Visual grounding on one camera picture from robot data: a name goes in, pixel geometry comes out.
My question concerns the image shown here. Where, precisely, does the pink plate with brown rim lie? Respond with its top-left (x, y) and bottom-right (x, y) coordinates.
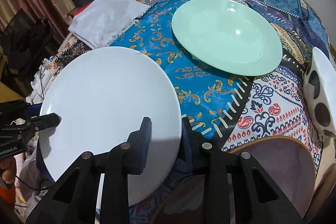
top-left (153, 136), bottom-right (315, 223)

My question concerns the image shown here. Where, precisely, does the white round plate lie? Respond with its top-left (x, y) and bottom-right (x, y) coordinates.
top-left (39, 47), bottom-right (182, 205)

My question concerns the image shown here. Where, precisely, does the white bowl with dots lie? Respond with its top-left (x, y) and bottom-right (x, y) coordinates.
top-left (303, 47), bottom-right (335, 141)

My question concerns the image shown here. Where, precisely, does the mint green plate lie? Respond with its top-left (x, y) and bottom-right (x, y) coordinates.
top-left (171, 0), bottom-right (282, 76)

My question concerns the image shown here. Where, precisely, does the person's left hand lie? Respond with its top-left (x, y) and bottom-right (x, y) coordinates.
top-left (0, 157), bottom-right (17, 184)

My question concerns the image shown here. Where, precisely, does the folded white cloth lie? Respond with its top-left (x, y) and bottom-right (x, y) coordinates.
top-left (68, 0), bottom-right (150, 50)

